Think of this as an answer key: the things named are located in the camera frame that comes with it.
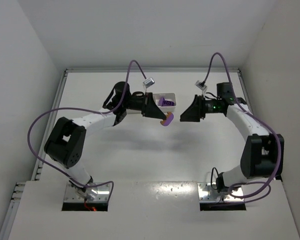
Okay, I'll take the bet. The purple lego plate brick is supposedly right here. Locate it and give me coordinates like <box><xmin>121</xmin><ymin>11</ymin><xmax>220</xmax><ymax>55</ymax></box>
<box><xmin>158</xmin><ymin>97</ymin><xmax>175</xmax><ymax>107</ymax></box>

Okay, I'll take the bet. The purple half-round lego piece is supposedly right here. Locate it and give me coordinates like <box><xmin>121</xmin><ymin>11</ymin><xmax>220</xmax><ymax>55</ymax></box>
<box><xmin>160</xmin><ymin>112</ymin><xmax>174</xmax><ymax>127</ymax></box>

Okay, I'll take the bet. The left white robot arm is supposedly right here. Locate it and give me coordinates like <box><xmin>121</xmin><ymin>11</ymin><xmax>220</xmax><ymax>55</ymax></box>
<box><xmin>44</xmin><ymin>81</ymin><xmax>167</xmax><ymax>195</ymax></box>

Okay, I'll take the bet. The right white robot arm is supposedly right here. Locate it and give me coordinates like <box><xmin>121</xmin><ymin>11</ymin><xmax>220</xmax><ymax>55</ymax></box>
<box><xmin>180</xmin><ymin>81</ymin><xmax>284</xmax><ymax>193</ymax></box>

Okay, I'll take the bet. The white three-compartment tray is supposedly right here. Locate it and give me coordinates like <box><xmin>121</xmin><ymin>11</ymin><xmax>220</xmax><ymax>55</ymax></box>
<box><xmin>126</xmin><ymin>92</ymin><xmax>177</xmax><ymax>115</ymax></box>

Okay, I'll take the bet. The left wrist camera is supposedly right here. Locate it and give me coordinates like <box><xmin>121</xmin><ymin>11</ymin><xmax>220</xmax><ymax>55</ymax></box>
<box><xmin>142</xmin><ymin>77</ymin><xmax>155</xmax><ymax>89</ymax></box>

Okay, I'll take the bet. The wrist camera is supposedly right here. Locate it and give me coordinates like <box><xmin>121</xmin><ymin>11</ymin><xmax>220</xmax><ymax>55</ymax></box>
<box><xmin>195</xmin><ymin>81</ymin><xmax>207</xmax><ymax>91</ymax></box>
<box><xmin>142</xmin><ymin>77</ymin><xmax>155</xmax><ymax>89</ymax></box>

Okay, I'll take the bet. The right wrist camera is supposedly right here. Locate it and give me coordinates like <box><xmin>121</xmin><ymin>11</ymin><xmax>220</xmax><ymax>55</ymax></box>
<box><xmin>195</xmin><ymin>81</ymin><xmax>207</xmax><ymax>91</ymax></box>

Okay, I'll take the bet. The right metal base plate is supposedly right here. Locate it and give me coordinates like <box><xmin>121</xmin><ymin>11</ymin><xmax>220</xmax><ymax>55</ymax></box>
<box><xmin>197</xmin><ymin>182</ymin><xmax>244</xmax><ymax>204</ymax></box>

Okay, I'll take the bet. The metal base plate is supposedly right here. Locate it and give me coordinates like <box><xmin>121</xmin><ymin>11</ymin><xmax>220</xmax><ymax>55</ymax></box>
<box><xmin>63</xmin><ymin>181</ymin><xmax>112</xmax><ymax>204</ymax></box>
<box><xmin>197</xmin><ymin>182</ymin><xmax>244</xmax><ymax>204</ymax></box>

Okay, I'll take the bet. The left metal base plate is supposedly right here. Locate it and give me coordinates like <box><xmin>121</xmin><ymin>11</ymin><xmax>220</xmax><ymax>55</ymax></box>
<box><xmin>63</xmin><ymin>181</ymin><xmax>112</xmax><ymax>204</ymax></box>

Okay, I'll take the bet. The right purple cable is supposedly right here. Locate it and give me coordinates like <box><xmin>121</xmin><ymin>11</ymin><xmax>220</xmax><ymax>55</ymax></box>
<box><xmin>204</xmin><ymin>52</ymin><xmax>283</xmax><ymax>203</ymax></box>

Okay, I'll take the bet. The purple cable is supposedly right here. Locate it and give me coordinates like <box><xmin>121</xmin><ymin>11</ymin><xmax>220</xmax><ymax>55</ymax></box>
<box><xmin>204</xmin><ymin>52</ymin><xmax>283</xmax><ymax>203</ymax></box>
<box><xmin>27</xmin><ymin>59</ymin><xmax>115</xmax><ymax>188</ymax></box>

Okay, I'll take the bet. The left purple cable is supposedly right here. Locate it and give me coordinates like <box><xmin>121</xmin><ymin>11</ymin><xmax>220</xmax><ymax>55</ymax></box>
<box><xmin>27</xmin><ymin>59</ymin><xmax>115</xmax><ymax>188</ymax></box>

